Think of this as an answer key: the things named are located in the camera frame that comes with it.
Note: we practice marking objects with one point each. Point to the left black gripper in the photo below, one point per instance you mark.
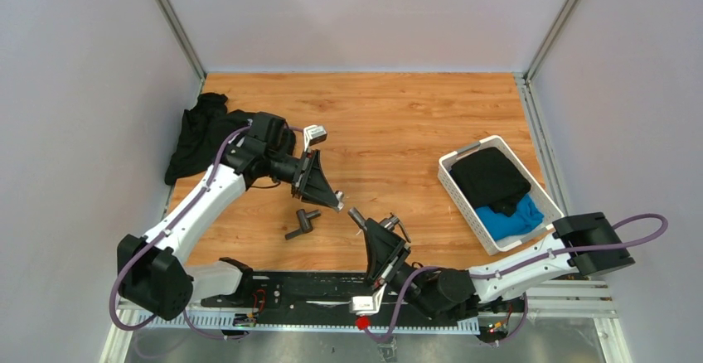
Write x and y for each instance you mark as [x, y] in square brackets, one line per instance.
[313, 186]

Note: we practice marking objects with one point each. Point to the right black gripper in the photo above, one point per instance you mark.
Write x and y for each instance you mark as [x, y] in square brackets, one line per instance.
[386, 254]

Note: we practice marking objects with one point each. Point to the grey tee pipe fitting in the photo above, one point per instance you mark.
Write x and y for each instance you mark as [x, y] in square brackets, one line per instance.
[340, 201]

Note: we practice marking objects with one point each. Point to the grey faucet with lever handle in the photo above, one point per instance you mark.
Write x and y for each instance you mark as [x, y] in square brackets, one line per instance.
[390, 223]

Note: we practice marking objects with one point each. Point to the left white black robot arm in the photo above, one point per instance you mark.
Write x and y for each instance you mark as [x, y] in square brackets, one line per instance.
[151, 268]

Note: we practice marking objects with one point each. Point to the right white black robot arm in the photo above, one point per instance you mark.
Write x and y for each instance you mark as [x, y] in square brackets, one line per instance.
[585, 244]

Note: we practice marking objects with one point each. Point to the black cloth in basket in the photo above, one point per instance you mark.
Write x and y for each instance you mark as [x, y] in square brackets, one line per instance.
[489, 178]

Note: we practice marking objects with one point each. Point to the black cloth with white print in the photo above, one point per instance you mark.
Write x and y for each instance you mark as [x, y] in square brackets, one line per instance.
[203, 135]

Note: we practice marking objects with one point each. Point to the blue cloth in basket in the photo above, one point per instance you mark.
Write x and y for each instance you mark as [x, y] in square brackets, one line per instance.
[524, 220]

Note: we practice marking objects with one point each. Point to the white plastic basket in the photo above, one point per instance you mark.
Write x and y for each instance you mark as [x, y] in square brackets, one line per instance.
[538, 194]

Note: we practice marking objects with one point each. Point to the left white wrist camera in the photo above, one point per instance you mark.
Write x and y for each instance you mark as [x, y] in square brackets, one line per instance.
[312, 135]

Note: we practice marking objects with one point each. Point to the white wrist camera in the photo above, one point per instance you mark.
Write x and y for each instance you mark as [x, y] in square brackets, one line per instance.
[367, 305]
[312, 135]

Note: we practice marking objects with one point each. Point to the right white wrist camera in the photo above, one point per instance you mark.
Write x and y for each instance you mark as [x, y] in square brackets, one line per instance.
[367, 305]

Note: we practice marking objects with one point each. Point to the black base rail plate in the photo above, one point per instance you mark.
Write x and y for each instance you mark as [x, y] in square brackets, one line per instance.
[319, 301]

